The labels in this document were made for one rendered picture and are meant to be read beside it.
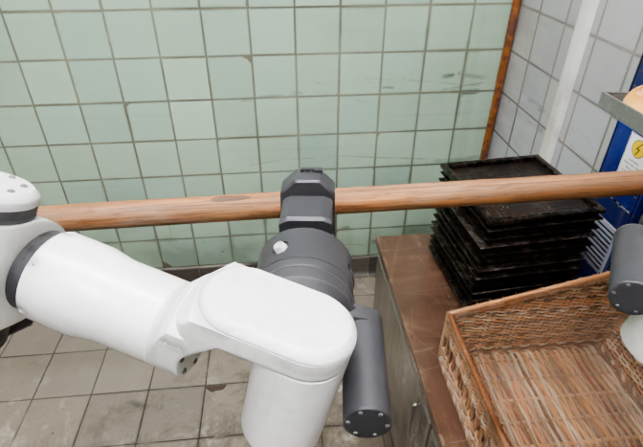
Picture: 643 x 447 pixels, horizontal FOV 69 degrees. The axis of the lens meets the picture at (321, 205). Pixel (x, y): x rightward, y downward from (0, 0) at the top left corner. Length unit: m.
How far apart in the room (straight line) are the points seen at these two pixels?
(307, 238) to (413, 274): 0.99
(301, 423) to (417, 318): 0.93
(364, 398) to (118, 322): 0.18
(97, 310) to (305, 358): 0.15
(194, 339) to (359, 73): 1.51
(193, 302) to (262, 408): 0.09
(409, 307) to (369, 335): 0.90
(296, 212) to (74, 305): 0.20
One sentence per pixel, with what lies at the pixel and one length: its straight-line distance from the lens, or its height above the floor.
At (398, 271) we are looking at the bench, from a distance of 1.39.
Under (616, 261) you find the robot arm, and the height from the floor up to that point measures 1.21.
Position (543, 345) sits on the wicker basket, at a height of 0.61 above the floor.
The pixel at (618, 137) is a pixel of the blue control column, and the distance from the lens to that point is 1.34.
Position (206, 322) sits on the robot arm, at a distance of 0.32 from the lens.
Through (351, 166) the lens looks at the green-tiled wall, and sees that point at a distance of 1.91.
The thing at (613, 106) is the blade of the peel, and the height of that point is 1.19.
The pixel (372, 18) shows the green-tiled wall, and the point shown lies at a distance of 1.72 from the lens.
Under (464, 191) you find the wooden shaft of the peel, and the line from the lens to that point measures 0.56.
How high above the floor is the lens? 1.48
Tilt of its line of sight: 33 degrees down
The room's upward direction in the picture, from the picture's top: straight up
